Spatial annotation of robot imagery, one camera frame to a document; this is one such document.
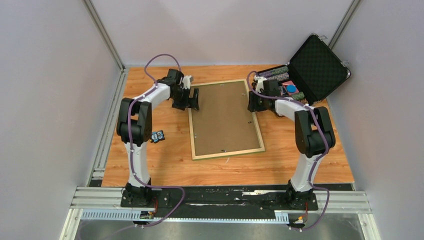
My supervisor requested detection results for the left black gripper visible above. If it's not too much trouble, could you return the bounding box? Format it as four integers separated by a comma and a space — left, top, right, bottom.
172, 87, 200, 112

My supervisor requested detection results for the wooden picture frame green trim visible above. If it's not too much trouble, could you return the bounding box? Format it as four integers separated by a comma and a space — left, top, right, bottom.
187, 78, 267, 161

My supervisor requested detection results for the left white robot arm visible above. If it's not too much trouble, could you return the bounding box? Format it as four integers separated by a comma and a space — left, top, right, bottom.
116, 69, 200, 207

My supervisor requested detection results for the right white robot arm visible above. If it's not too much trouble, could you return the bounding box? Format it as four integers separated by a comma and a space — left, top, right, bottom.
247, 83, 336, 209

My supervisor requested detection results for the blue dealer button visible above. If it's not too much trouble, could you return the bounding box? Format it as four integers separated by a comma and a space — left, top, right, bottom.
286, 84, 297, 94

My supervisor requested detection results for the blue yellow chip row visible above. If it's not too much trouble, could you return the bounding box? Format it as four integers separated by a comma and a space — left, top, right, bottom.
266, 72, 290, 81

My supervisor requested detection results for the green poker chip row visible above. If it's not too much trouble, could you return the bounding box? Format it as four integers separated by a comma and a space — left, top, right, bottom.
291, 92, 305, 101

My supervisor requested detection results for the top blue green chip row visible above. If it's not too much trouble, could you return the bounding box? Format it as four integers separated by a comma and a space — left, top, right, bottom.
258, 65, 289, 79

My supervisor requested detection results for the small blue owl toy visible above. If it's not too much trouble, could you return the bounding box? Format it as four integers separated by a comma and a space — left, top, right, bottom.
150, 130, 166, 144

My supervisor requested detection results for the black poker chip case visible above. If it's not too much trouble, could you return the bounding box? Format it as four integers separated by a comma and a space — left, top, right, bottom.
271, 33, 351, 105

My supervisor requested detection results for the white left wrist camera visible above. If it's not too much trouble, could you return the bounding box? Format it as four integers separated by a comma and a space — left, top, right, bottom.
181, 75, 194, 90

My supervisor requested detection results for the black mounting base rail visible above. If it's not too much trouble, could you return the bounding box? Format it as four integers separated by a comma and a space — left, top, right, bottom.
69, 183, 372, 223

